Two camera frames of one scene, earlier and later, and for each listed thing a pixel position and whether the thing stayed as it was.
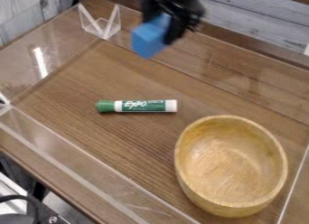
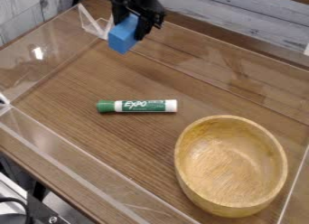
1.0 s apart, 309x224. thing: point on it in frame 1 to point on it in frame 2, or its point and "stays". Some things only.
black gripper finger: x=152 y=10 to x=120 y=14
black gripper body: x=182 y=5 to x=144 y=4
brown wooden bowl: x=231 y=165 stays
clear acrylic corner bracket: x=101 y=27 stays
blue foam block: x=149 y=35 to x=122 y=37
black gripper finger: x=180 y=27 to x=144 y=27
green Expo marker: x=138 y=106 stays
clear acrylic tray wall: x=93 y=114 stays
